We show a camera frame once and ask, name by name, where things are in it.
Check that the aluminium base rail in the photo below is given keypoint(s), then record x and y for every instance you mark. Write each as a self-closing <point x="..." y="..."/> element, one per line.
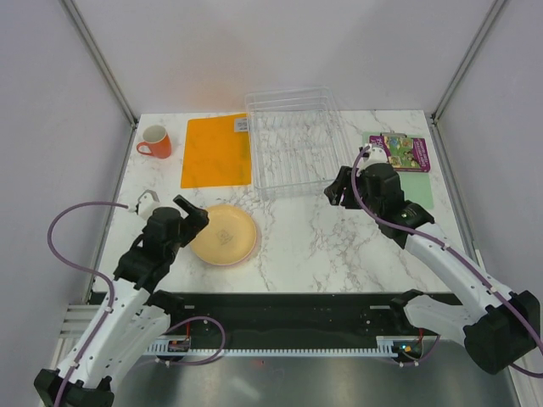
<point x="76" y="320"/>

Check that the left aluminium frame post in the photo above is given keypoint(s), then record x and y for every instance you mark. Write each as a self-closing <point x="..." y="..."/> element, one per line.
<point x="76" y="18"/>

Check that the aluminium frame post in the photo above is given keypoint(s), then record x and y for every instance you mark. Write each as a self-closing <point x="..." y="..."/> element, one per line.
<point x="76" y="18"/>
<point x="481" y="35"/>

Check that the green cutting mat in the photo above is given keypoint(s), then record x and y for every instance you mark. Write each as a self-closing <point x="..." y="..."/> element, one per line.
<point x="416" y="185"/>

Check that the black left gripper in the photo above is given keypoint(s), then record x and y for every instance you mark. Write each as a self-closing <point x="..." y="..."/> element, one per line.
<point x="194" y="221"/>

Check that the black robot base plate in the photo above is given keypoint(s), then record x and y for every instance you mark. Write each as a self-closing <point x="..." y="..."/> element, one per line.
<point x="284" y="321"/>

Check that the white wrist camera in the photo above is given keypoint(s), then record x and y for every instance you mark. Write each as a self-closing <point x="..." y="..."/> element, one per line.
<point x="371" y="154"/>
<point x="145" y="205"/>

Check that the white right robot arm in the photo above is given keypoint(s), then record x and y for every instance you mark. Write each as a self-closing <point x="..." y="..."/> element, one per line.
<point x="495" y="325"/>

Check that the clear wire dish rack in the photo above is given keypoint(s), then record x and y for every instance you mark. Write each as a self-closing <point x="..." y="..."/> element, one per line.
<point x="297" y="139"/>

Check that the purple plate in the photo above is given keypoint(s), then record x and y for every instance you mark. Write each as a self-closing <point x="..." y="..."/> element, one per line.
<point x="245" y="258"/>

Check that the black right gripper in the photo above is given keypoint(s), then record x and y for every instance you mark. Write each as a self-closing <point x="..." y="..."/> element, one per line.
<point x="334" y="190"/>

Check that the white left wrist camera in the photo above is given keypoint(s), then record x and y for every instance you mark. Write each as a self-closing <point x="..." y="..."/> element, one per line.
<point x="145" y="205"/>

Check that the purple children's book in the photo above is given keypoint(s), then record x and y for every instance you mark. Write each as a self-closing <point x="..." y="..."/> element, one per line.
<point x="404" y="153"/>

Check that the white cable duct strip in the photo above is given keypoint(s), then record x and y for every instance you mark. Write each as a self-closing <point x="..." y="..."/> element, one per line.
<point x="386" y="347"/>

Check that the orange cutting mat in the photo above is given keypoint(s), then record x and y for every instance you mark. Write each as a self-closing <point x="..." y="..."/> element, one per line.
<point x="217" y="152"/>

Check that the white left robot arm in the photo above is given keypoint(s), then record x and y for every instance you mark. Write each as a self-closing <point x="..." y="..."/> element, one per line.
<point x="132" y="314"/>

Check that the orange ceramic mug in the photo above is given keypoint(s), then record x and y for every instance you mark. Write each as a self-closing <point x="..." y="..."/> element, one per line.
<point x="156" y="142"/>

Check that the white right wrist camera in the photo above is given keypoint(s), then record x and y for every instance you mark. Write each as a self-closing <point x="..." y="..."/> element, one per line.
<point x="371" y="154"/>

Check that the pink plate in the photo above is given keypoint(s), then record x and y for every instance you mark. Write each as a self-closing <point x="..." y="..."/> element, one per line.
<point x="256" y="243"/>

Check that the right aluminium frame post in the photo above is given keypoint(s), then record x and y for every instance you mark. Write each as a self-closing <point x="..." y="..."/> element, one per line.
<point x="481" y="35"/>

